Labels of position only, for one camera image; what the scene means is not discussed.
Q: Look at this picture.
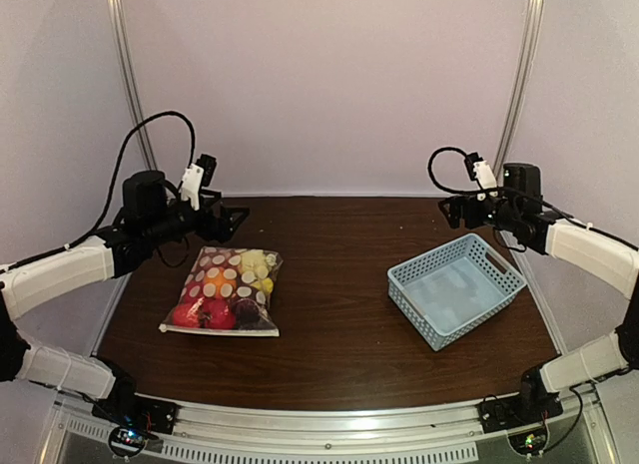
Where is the clear polka dot zip bag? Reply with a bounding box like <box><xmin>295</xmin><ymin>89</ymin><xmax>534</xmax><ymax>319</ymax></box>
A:
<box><xmin>159</xmin><ymin>246</ymin><xmax>283</xmax><ymax>337</ymax></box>

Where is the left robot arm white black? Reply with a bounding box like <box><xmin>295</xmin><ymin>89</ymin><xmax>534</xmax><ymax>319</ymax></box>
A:
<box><xmin>1</xmin><ymin>165</ymin><xmax>250</xmax><ymax>400</ymax></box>

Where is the red fake apple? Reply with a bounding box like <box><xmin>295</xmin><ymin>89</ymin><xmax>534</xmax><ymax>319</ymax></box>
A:
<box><xmin>171</xmin><ymin>302</ymin><xmax>203</xmax><ymax>328</ymax></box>
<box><xmin>201</xmin><ymin>299</ymin><xmax>236</xmax><ymax>330</ymax></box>

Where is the orange fake orange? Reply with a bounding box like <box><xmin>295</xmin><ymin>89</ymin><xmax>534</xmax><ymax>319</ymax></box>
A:
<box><xmin>202</xmin><ymin>279</ymin><xmax>236</xmax><ymax>299</ymax></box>

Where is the aluminium frame post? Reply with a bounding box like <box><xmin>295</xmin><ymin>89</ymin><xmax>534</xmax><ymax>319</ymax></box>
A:
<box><xmin>494</xmin><ymin>0</ymin><xmax>545</xmax><ymax>171</ymax></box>
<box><xmin>104</xmin><ymin>0</ymin><xmax>157</xmax><ymax>172</ymax></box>

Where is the right aluminium frame post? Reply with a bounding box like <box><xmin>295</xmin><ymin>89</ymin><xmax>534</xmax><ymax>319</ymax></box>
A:
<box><xmin>494</xmin><ymin>0</ymin><xmax>545</xmax><ymax>171</ymax></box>

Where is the purple fake fruit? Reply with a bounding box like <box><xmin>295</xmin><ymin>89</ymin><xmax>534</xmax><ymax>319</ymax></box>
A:
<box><xmin>233</xmin><ymin>298</ymin><xmax>262</xmax><ymax>330</ymax></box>

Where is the black camera cable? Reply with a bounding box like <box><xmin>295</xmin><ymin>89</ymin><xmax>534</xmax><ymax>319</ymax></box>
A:
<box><xmin>427</xmin><ymin>146</ymin><xmax>488</xmax><ymax>195</ymax></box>
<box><xmin>64</xmin><ymin>111</ymin><xmax>197</xmax><ymax>250</ymax></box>

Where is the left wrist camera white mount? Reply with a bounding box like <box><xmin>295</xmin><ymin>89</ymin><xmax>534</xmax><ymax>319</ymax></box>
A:
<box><xmin>179</xmin><ymin>154</ymin><xmax>220</xmax><ymax>211</ymax></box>

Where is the left black camera cable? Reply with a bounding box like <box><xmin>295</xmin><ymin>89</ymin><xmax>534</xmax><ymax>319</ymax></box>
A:
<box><xmin>64</xmin><ymin>111</ymin><xmax>197</xmax><ymax>250</ymax></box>

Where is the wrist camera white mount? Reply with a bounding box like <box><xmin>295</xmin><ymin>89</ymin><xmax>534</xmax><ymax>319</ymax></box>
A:
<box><xmin>464</xmin><ymin>152</ymin><xmax>499</xmax><ymax>202</ymax></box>
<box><xmin>179</xmin><ymin>154</ymin><xmax>220</xmax><ymax>211</ymax></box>

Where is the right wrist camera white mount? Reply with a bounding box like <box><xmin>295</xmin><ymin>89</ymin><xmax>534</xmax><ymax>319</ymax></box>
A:
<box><xmin>464</xmin><ymin>152</ymin><xmax>499</xmax><ymax>202</ymax></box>

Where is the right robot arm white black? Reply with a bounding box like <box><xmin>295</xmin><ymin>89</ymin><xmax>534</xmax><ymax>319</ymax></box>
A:
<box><xmin>438</xmin><ymin>154</ymin><xmax>638</xmax><ymax>394</ymax></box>

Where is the front aluminium rail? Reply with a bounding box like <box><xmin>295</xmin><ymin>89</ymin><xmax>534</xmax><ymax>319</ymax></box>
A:
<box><xmin>36</xmin><ymin>386</ymin><xmax>619</xmax><ymax>463</ymax></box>

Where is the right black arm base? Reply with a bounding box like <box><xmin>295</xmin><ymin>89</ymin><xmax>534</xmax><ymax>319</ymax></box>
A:
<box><xmin>476</xmin><ymin>394</ymin><xmax>563</xmax><ymax>459</ymax></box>

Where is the light blue plastic basket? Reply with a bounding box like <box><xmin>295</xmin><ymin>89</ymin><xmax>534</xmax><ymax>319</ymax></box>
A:
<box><xmin>387</xmin><ymin>233</ymin><xmax>526</xmax><ymax>351</ymax></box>

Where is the yellow fake lemon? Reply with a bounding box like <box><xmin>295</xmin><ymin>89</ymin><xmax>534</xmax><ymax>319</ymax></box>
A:
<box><xmin>251</xmin><ymin>277</ymin><xmax>275</xmax><ymax>296</ymax></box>

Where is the left aluminium frame post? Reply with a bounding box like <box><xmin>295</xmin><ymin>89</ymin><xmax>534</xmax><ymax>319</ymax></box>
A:
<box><xmin>104</xmin><ymin>0</ymin><xmax>157</xmax><ymax>172</ymax></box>

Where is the right black camera cable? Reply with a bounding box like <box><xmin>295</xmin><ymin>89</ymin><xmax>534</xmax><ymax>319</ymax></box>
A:
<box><xmin>427</xmin><ymin>146</ymin><xmax>488</xmax><ymax>195</ymax></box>

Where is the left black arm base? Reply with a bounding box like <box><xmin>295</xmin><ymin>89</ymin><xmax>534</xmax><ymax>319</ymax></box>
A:
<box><xmin>85</xmin><ymin>394</ymin><xmax>179</xmax><ymax>461</ymax></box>

